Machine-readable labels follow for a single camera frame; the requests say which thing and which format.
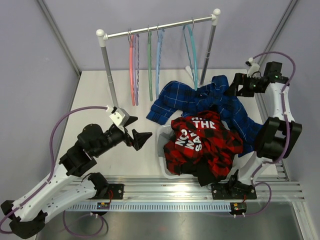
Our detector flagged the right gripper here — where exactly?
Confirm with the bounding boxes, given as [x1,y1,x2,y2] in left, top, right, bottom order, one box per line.
[223,73,263,98]

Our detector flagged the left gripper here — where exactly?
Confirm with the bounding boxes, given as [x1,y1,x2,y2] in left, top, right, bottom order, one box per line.
[94,116,152,157]

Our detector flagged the blue plaid shirt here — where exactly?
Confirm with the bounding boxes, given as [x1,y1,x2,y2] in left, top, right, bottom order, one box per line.
[146,75,262,157]

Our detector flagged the red black plaid shirt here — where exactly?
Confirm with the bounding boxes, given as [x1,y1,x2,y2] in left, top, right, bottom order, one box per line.
[163,110,244,183]

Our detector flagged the teal hanger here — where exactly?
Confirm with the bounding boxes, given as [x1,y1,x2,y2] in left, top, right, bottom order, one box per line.
[182,24,199,90]

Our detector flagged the black plain shirt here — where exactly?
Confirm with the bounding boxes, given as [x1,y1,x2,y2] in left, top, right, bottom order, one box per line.
[180,161,217,187]

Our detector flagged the lilac hanger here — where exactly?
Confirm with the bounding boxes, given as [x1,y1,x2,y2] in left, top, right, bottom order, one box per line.
[132,34,140,106]

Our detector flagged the pink hanger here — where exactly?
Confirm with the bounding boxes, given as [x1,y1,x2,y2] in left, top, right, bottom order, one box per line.
[127,34,136,106]

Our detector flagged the light blue hanger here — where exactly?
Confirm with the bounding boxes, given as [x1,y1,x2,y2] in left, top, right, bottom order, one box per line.
[155,28,164,99]

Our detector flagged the mint green hanger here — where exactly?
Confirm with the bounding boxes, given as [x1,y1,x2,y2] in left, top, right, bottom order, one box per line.
[147,30,153,102]

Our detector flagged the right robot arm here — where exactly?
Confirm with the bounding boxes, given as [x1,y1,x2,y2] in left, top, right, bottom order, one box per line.
[222,58,303,200]

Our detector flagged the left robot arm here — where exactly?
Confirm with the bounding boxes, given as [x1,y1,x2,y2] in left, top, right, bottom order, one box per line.
[0,123,152,239]

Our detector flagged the white plastic basket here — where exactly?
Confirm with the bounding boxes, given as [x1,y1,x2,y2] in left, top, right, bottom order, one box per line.
[156,124,240,180]

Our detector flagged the clothes rack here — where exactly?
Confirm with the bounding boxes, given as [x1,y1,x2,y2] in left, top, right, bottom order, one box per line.
[95,8,221,108]

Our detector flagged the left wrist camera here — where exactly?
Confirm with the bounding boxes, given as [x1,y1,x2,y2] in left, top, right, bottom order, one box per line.
[105,105,130,128]

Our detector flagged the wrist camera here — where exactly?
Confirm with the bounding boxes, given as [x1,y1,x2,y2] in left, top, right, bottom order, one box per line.
[105,105,130,128]
[245,57,260,77]

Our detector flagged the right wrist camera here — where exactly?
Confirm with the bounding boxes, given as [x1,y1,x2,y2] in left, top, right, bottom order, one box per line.
[245,57,260,77]

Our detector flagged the aluminium rail base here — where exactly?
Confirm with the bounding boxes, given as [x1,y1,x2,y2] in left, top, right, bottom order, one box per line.
[67,177,305,213]

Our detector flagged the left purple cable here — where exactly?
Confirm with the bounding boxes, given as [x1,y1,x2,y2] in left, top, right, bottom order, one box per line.
[0,105,110,237]

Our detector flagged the purple cable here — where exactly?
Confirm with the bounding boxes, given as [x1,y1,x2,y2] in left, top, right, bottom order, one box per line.
[249,51,297,218]
[0,105,110,237]

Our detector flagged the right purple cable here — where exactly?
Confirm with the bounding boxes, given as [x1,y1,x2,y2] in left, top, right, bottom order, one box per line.
[249,51,297,218]

